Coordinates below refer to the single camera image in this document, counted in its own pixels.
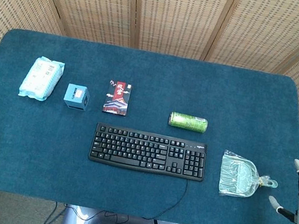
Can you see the black computer keyboard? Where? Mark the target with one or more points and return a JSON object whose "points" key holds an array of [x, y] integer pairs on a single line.
{"points": [[148, 152]]}

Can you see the clear plastic dustpan in bag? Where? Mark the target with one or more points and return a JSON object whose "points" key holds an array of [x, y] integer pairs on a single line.
{"points": [[238, 175]]}

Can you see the light blue wet wipes pack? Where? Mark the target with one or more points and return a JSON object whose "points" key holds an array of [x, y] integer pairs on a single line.
{"points": [[41, 79]]}

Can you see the small blue box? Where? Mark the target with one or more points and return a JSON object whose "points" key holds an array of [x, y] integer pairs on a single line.
{"points": [[76, 97]]}

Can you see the green drink can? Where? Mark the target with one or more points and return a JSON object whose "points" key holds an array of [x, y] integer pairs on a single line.
{"points": [[188, 122]]}

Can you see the dark illustrated book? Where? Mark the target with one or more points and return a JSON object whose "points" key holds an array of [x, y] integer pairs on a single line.
{"points": [[118, 97]]}

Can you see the dark blue table cloth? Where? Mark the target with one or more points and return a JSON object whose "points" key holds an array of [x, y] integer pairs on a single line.
{"points": [[147, 88]]}

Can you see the woven bamboo folding screen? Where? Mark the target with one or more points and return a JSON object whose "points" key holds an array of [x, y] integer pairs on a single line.
{"points": [[166, 13]]}

